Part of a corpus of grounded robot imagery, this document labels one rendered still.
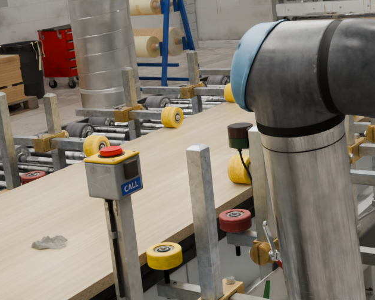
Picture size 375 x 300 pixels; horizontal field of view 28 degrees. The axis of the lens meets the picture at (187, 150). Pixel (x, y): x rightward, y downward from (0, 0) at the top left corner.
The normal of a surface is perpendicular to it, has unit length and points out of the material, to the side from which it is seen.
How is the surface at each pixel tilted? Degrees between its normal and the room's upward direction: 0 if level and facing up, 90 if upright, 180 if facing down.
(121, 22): 90
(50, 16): 90
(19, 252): 0
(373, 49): 59
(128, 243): 90
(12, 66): 90
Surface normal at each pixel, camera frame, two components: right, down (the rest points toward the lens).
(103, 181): -0.56, 0.26
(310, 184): -0.07, 0.38
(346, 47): -0.36, -0.30
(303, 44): -0.54, -0.36
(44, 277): -0.10, -0.96
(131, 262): 0.83, 0.06
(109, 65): 0.18, 0.23
